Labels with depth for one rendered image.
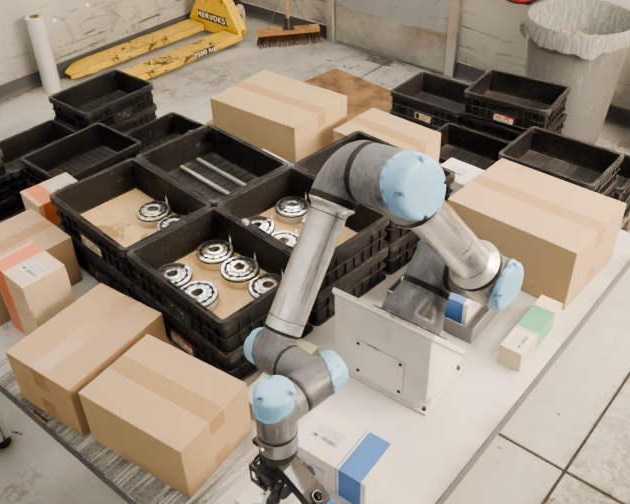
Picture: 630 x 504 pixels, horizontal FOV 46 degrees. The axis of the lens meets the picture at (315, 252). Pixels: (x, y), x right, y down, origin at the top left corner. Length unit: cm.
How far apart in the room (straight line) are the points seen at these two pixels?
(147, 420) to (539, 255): 111
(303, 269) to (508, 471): 142
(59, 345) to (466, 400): 98
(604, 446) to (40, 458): 193
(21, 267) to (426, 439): 109
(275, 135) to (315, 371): 140
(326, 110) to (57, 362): 133
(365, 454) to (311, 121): 133
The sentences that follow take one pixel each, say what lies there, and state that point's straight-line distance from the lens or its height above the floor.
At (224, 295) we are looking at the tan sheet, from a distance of 193.
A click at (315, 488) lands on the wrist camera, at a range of 142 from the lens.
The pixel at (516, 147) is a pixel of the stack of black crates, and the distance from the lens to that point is 315.
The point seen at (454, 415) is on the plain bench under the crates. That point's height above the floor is 70.
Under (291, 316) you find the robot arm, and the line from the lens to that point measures 140.
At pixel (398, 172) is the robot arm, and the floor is 142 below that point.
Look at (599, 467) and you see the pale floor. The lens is 272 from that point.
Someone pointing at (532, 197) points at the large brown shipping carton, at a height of 90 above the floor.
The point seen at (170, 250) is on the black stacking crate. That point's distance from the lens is 204.
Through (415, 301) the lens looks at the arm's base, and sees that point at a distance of 168.
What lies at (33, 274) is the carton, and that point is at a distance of 198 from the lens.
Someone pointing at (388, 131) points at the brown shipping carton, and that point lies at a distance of 258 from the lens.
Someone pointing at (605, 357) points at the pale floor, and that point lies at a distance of 308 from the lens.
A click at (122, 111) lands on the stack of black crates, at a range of 361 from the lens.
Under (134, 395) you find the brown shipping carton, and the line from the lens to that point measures 169.
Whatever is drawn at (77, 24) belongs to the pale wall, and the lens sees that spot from 547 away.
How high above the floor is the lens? 208
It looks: 38 degrees down
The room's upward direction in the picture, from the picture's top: 2 degrees counter-clockwise
